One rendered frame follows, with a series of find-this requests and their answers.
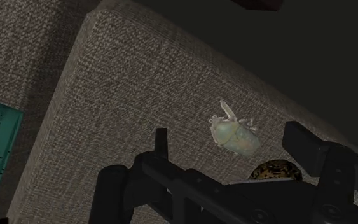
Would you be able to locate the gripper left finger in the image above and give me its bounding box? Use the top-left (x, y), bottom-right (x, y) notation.
top-left (88, 127), bottom-right (229, 224)

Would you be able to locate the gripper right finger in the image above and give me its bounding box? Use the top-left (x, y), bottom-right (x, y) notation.
top-left (282, 120), bottom-right (358, 224)

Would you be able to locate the black and yellow speckled ball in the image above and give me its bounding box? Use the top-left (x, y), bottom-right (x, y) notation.
top-left (248, 159), bottom-right (303, 182)

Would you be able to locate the brown woven fabric sofa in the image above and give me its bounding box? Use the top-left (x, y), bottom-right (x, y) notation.
top-left (0, 0), bottom-right (358, 224)

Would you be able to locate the pale green beetle figure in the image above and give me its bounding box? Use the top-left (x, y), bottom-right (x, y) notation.
top-left (209, 99), bottom-right (262, 157)

